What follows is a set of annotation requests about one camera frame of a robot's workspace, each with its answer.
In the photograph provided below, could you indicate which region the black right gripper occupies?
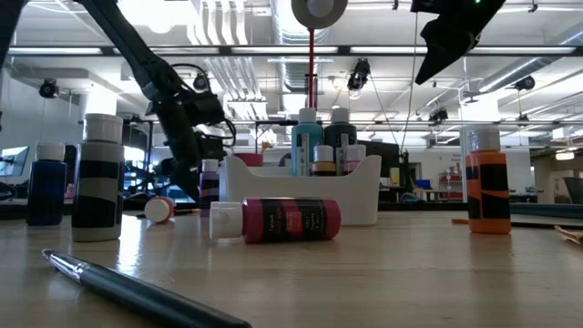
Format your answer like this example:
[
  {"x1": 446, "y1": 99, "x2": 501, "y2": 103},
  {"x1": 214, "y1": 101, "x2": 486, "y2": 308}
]
[{"x1": 411, "y1": 0, "x2": 506, "y2": 86}]

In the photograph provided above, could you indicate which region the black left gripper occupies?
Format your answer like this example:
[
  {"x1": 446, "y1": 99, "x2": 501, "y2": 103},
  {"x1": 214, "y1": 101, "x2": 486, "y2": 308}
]
[{"x1": 148, "y1": 97, "x2": 236, "y2": 200}]

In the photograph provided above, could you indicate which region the small purple paint bottle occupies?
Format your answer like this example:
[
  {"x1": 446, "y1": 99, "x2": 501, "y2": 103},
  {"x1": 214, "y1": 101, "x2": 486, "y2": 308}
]
[{"x1": 199, "y1": 159, "x2": 221, "y2": 218}]

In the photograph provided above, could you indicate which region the large teal paint bottle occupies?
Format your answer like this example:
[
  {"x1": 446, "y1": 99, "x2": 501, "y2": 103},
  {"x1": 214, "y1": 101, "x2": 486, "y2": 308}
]
[{"x1": 291, "y1": 108, "x2": 324, "y2": 178}]

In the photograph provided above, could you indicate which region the small yellow paint bottle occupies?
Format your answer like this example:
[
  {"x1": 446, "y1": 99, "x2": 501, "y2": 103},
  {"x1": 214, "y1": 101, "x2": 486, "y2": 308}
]
[{"x1": 312, "y1": 144, "x2": 337, "y2": 178}]

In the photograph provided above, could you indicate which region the large navy paint bottle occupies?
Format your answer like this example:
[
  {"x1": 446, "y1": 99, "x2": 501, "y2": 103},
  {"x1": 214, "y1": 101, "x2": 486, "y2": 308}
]
[{"x1": 323, "y1": 108, "x2": 358, "y2": 177}]

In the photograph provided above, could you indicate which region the small orange paint bottle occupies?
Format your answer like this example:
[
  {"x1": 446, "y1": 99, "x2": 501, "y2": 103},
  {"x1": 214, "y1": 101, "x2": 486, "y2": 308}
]
[{"x1": 465, "y1": 127, "x2": 512, "y2": 235}]

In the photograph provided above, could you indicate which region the small blue paint bottle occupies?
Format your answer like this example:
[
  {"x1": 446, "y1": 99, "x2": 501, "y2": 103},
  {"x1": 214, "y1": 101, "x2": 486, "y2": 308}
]
[{"x1": 26, "y1": 141, "x2": 68, "y2": 228}]

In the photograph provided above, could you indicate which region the small pink paint bottle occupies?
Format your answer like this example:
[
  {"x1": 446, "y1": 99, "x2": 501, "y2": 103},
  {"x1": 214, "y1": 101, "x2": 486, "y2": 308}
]
[{"x1": 342, "y1": 144, "x2": 367, "y2": 177}]

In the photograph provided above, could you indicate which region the small red paint bottle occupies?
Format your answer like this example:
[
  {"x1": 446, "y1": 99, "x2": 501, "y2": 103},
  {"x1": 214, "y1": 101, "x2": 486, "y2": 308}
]
[{"x1": 144, "y1": 195, "x2": 176, "y2": 225}]

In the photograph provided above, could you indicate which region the small grey paint bottle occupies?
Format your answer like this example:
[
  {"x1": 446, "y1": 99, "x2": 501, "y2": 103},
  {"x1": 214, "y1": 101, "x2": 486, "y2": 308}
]
[{"x1": 71, "y1": 113, "x2": 126, "y2": 243}]

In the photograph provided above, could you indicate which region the small magenta paint bottle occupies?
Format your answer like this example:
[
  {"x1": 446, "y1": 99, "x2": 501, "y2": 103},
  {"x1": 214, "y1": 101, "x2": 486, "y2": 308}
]
[{"x1": 209, "y1": 196, "x2": 342, "y2": 244}]

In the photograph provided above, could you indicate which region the red plastic cup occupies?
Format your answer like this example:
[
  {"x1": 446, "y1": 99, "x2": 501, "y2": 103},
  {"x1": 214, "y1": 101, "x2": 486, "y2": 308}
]
[{"x1": 233, "y1": 152, "x2": 264, "y2": 168}]

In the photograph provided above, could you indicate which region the black overhead rig beam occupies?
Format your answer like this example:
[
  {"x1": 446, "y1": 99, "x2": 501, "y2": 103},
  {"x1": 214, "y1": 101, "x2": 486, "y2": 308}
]
[{"x1": 0, "y1": 44, "x2": 583, "y2": 57}]

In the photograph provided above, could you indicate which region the black monitor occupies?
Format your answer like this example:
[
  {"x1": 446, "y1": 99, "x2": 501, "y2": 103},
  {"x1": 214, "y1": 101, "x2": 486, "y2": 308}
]
[{"x1": 363, "y1": 139, "x2": 402, "y2": 179}]

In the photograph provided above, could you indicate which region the white plastic bin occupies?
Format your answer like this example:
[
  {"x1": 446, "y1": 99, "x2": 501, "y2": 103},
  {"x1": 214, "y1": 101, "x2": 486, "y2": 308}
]
[{"x1": 225, "y1": 154, "x2": 383, "y2": 228}]

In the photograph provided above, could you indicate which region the dark pen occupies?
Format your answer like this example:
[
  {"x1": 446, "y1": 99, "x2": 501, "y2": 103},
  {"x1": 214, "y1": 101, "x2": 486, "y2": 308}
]
[{"x1": 42, "y1": 248, "x2": 253, "y2": 328}]

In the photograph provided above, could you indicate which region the lit computer monitor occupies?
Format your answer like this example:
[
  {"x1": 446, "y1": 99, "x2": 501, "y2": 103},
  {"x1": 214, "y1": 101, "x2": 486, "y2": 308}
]
[{"x1": 0, "y1": 145, "x2": 31, "y2": 179}]

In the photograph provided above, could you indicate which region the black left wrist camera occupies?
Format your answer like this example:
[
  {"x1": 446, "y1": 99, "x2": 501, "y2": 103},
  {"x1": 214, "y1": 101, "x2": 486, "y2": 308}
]
[{"x1": 184, "y1": 90, "x2": 227, "y2": 128}]

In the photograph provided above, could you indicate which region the black aluminium table frame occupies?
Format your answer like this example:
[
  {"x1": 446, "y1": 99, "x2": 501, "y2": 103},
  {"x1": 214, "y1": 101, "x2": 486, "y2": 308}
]
[{"x1": 0, "y1": 199, "x2": 583, "y2": 220}]

